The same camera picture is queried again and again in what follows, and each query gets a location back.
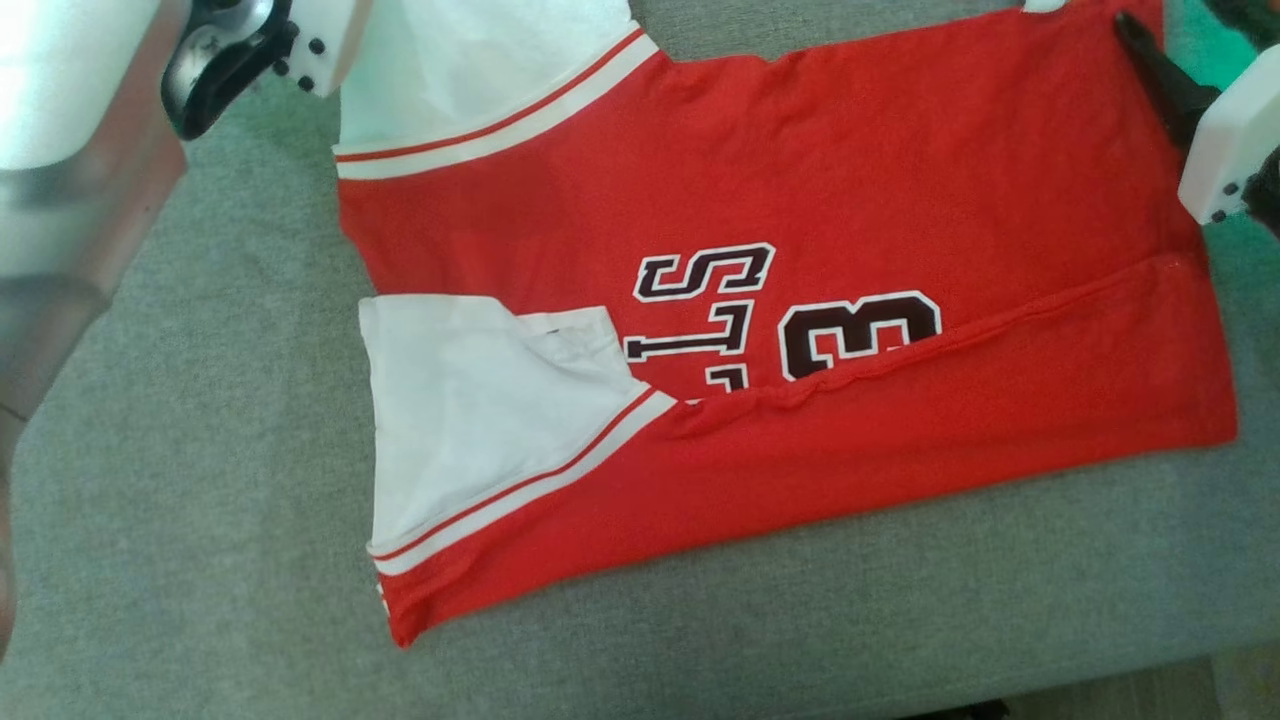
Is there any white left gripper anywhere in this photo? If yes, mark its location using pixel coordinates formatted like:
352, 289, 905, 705
160, 0, 374, 141

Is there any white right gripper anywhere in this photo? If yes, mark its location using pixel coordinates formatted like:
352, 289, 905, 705
1113, 0, 1280, 239

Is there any red jersey with white sleeves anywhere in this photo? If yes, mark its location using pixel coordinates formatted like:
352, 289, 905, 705
333, 0, 1240, 649

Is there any large grey sofa seat cushion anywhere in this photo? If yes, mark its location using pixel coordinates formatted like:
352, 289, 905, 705
0, 0, 1280, 720

